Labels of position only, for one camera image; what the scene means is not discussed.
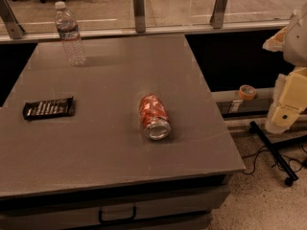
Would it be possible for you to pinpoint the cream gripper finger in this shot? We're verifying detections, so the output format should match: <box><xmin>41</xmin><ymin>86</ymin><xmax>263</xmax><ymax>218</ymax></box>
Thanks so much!
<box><xmin>262</xmin><ymin>27</ymin><xmax>287</xmax><ymax>52</ymax></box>
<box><xmin>265</xmin><ymin>67</ymin><xmax>307</xmax><ymax>134</ymax></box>

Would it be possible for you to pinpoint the red coke can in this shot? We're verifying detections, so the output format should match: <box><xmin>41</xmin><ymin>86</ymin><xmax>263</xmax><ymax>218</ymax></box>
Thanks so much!
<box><xmin>139</xmin><ymin>94</ymin><xmax>171</xmax><ymax>141</ymax></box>

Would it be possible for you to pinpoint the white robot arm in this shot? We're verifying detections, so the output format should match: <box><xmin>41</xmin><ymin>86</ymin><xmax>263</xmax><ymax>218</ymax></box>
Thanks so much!
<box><xmin>263</xmin><ymin>4</ymin><xmax>307</xmax><ymax>134</ymax></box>

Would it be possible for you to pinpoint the orange tape roll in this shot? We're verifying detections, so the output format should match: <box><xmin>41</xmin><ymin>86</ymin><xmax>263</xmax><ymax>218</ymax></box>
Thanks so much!
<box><xmin>238</xmin><ymin>84</ymin><xmax>256</xmax><ymax>101</ymax></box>

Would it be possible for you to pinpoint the black wheeled stand base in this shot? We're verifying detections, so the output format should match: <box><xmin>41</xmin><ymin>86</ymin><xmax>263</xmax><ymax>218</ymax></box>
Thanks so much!
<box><xmin>249</xmin><ymin>121</ymin><xmax>307</xmax><ymax>187</ymax></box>

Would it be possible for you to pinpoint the grey side shelf ledge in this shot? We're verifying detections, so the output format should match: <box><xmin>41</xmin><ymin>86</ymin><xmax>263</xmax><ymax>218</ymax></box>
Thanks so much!
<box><xmin>212</xmin><ymin>88</ymin><xmax>273</xmax><ymax>115</ymax></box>

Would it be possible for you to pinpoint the grey cabinet drawer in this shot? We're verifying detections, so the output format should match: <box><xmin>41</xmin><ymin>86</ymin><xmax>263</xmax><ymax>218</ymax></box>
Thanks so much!
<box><xmin>0</xmin><ymin>185</ymin><xmax>230</xmax><ymax>230</ymax></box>

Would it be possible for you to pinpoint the clear plastic water bottle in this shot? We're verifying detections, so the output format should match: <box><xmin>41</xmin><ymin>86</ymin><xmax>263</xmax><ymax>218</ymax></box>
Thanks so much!
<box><xmin>55</xmin><ymin>1</ymin><xmax>86</xmax><ymax>66</ymax></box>

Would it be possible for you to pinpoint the black floor cable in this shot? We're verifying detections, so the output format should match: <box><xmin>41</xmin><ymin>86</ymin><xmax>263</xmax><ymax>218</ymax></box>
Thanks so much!
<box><xmin>242</xmin><ymin>143</ymin><xmax>307</xmax><ymax>176</ymax></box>

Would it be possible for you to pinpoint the right metal railing post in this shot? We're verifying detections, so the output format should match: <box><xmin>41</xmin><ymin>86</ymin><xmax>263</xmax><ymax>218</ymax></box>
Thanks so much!
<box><xmin>210</xmin><ymin>0</ymin><xmax>228</xmax><ymax>29</ymax></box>

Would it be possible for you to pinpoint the metal railing post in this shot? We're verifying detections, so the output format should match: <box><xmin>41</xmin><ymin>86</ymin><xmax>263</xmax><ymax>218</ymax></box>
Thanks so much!
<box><xmin>133</xmin><ymin>0</ymin><xmax>146</xmax><ymax>33</ymax></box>
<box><xmin>0</xmin><ymin>0</ymin><xmax>25</xmax><ymax>39</ymax></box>
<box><xmin>210</xmin><ymin>0</ymin><xmax>228</xmax><ymax>29</ymax></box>

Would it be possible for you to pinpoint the middle metal railing post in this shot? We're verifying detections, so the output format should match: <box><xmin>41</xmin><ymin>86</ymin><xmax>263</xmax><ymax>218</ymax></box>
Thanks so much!
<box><xmin>133</xmin><ymin>0</ymin><xmax>146</xmax><ymax>33</ymax></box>

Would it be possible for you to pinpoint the black drawer handle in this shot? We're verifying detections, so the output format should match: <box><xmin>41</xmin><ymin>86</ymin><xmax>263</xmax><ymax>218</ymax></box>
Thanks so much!
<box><xmin>98</xmin><ymin>206</ymin><xmax>136</xmax><ymax>225</ymax></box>

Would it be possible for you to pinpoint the left metal railing post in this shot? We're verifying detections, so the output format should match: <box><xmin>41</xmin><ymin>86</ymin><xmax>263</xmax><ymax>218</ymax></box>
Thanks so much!
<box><xmin>0</xmin><ymin>0</ymin><xmax>25</xmax><ymax>39</ymax></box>

